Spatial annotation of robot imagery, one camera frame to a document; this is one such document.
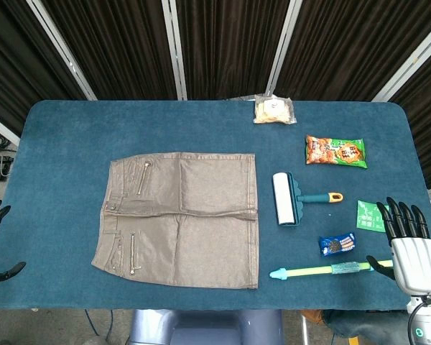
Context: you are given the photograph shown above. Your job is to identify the black and silver right hand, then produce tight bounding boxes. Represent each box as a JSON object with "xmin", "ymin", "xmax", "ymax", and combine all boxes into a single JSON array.
[{"xmin": 366, "ymin": 196, "xmax": 431, "ymax": 296}]

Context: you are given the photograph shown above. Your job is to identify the teal lint roller white roll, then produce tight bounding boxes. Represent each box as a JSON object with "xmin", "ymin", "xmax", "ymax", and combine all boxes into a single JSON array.
[{"xmin": 272, "ymin": 171, "xmax": 345, "ymax": 227}]

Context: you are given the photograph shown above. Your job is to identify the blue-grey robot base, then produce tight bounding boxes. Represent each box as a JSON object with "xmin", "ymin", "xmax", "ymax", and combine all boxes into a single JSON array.
[{"xmin": 128, "ymin": 308, "xmax": 285, "ymax": 345}]

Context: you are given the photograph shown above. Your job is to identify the grey-brown zippered skirt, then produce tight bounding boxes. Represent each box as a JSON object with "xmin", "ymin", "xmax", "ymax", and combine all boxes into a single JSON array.
[{"xmin": 91, "ymin": 152, "xmax": 260, "ymax": 290}]

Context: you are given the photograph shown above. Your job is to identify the green printed sachet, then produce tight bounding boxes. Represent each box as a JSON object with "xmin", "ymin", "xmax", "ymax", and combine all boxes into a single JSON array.
[{"xmin": 356, "ymin": 199, "xmax": 391, "ymax": 234}]

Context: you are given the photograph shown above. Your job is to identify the blue cookie packet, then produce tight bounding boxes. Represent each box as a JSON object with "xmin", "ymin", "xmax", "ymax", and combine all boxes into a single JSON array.
[{"xmin": 318, "ymin": 231, "xmax": 357, "ymax": 258}]

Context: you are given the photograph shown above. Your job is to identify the blue velvet tablecloth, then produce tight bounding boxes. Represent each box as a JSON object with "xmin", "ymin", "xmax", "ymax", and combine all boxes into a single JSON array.
[{"xmin": 0, "ymin": 99, "xmax": 431, "ymax": 312}]

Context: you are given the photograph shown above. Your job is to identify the metal table leg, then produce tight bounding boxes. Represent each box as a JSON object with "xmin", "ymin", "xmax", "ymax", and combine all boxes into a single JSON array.
[{"xmin": 300, "ymin": 311, "xmax": 310, "ymax": 345}]

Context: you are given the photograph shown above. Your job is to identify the orange and green snack bag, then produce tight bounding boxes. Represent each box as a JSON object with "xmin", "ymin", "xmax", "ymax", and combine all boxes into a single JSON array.
[{"xmin": 305, "ymin": 134, "xmax": 369, "ymax": 170}]

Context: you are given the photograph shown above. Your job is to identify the clear bag of beige snacks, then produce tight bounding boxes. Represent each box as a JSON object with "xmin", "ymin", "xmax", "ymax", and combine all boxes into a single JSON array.
[{"xmin": 253, "ymin": 94, "xmax": 297, "ymax": 126}]

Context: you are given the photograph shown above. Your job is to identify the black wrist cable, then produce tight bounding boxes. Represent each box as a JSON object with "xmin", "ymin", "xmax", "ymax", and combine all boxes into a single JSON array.
[{"xmin": 407, "ymin": 297, "xmax": 431, "ymax": 345}]

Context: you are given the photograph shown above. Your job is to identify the thin blue floor cable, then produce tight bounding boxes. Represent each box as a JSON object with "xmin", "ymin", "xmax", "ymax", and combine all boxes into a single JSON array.
[{"xmin": 84, "ymin": 308, "xmax": 114, "ymax": 341}]

